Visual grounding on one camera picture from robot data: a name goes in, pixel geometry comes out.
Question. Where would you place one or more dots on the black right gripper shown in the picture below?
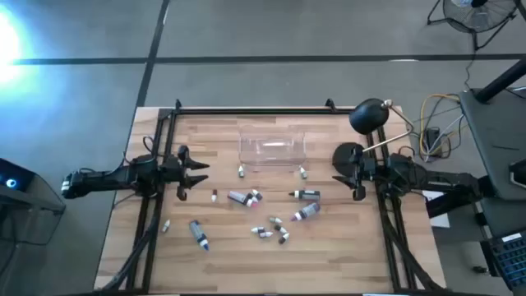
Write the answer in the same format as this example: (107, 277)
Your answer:
(370, 172)

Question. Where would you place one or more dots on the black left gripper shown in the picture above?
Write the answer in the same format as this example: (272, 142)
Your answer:
(170, 172)

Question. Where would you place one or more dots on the small red dropper bottle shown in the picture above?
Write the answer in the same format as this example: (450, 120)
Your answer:
(214, 196)

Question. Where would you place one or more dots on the large black-tip colouring bottle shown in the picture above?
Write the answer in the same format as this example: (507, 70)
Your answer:
(308, 195)

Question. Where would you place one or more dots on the small blue-label dropper bottle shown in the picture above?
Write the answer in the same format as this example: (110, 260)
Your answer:
(165, 226)

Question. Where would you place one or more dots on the large pink-tip colouring bottle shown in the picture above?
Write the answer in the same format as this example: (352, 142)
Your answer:
(237, 197)

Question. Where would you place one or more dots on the large blue-tip colouring bottle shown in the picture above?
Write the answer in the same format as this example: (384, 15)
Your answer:
(197, 232)

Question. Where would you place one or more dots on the large purple-tip colouring bottle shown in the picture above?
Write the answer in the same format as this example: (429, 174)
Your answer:
(308, 211)

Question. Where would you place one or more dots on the clear plastic bin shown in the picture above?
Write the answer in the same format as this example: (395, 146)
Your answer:
(271, 156)

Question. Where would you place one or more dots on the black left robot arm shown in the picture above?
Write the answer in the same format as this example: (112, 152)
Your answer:
(107, 178)

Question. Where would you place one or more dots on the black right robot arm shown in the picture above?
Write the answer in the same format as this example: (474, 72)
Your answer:
(415, 177)

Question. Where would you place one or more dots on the black table clamp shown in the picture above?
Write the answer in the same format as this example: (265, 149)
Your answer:
(330, 104)
(178, 104)

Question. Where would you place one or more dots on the black power adapter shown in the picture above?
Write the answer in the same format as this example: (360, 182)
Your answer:
(432, 140)

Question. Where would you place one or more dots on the small green dropper bottle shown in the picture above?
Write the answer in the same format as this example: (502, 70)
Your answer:
(280, 229)

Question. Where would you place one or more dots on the white paper sheet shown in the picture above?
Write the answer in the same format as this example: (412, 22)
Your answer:
(441, 222)

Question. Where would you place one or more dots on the black desk leg bar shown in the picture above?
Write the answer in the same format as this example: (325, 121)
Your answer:
(456, 205)

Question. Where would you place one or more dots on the dark grey side desk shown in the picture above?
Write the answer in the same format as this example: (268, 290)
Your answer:
(493, 135)

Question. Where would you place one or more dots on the small black floor object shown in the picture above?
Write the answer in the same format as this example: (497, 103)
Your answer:
(479, 269)

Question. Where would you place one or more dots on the black slanted pole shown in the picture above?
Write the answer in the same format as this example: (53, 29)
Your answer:
(501, 80)

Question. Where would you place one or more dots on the black computer blue light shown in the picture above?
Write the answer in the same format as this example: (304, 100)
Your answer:
(12, 177)

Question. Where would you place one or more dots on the black keyboard blue keys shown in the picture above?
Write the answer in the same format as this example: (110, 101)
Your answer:
(509, 259)

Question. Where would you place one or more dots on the black floor fan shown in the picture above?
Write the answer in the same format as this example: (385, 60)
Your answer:
(472, 22)

